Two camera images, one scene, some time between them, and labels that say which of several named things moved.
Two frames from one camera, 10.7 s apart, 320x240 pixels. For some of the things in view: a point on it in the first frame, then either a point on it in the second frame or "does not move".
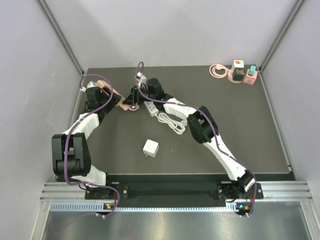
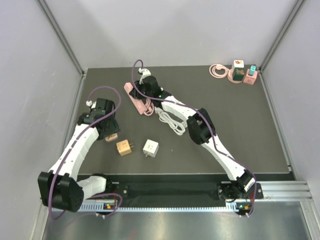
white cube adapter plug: [150, 148] does not move
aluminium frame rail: [296, 190] does not move
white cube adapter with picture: [239, 63] does not move
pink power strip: [124, 107] -> [139, 103]
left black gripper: [114, 100] -> [114, 128]
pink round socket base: [230, 77] does not move
